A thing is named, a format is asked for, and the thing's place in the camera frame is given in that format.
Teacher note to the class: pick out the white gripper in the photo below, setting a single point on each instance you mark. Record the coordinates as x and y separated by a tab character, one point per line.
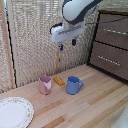
68	32

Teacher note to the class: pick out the beige bamboo screen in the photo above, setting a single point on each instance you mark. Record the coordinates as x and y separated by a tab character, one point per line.
33	40

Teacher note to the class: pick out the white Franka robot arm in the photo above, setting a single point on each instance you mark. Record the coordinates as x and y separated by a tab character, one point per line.
77	9

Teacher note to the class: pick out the yellow rectangular block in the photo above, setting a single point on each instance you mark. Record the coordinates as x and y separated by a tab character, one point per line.
59	81

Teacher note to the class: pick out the slanted wooden post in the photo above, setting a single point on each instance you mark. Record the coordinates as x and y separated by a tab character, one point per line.
10	63

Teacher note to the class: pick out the dark brown drawer cabinet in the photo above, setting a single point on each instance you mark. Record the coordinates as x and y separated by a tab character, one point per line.
113	12

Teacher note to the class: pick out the pink mug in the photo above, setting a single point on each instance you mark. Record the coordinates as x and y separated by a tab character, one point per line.
44	86

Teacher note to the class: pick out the white floral rim plate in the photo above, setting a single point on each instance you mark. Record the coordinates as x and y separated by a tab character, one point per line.
15	113

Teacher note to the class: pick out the blue mug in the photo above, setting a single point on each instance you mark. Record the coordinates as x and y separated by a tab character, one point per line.
72	86

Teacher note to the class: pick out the brown wooden drawer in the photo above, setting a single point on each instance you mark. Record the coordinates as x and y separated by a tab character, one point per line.
113	41
110	68

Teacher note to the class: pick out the grey rounded object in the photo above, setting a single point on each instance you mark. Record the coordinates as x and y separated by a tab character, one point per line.
122	121

